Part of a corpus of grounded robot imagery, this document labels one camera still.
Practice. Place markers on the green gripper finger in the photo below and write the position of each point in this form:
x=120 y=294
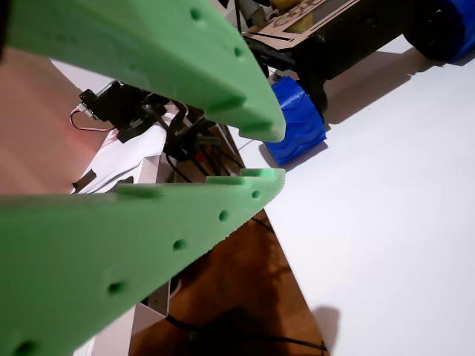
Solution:
x=148 y=48
x=92 y=252

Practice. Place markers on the yellow ball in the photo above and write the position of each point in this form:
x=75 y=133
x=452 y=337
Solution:
x=282 y=3

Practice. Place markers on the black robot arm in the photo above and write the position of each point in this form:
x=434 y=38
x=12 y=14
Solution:
x=111 y=107

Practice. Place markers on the blue ribbed rover wheel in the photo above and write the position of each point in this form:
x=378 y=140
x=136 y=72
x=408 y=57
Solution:
x=452 y=29
x=297 y=122

